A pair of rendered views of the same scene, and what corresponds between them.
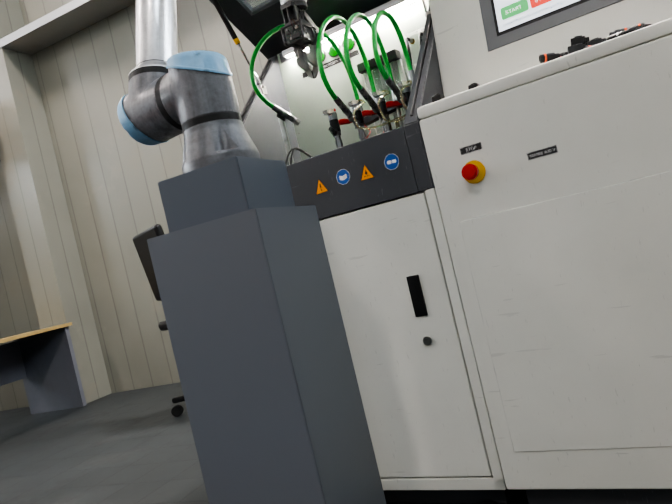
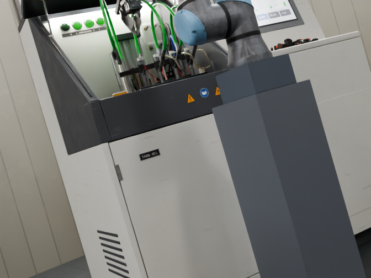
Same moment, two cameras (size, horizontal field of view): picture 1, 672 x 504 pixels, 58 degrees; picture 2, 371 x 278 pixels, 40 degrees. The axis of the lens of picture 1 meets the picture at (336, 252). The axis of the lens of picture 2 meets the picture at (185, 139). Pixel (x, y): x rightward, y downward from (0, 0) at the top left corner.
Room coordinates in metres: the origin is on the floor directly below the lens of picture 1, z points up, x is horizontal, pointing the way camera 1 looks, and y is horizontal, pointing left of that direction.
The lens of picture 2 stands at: (0.45, 1.73, 0.76)
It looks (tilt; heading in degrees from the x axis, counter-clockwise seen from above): 1 degrees down; 304
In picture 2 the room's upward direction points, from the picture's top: 16 degrees counter-clockwise
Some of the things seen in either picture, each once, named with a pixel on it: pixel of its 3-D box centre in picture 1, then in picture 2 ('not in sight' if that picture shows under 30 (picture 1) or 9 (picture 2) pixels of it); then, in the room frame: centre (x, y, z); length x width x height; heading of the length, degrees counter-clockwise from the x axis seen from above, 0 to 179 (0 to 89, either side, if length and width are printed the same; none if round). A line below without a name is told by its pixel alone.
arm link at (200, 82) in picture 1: (201, 88); (235, 16); (1.17, 0.18, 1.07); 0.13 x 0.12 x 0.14; 56
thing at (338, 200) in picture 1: (307, 191); (175, 102); (1.59, 0.04, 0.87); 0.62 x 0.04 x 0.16; 60
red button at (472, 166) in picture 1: (471, 171); not in sight; (1.33, -0.33, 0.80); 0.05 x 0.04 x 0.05; 60
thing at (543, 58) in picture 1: (594, 43); (293, 42); (1.30, -0.65, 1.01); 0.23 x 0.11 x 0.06; 60
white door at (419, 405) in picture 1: (341, 350); (206, 203); (1.58, 0.05, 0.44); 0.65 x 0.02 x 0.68; 60
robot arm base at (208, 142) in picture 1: (217, 146); (247, 50); (1.17, 0.18, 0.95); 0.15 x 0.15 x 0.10
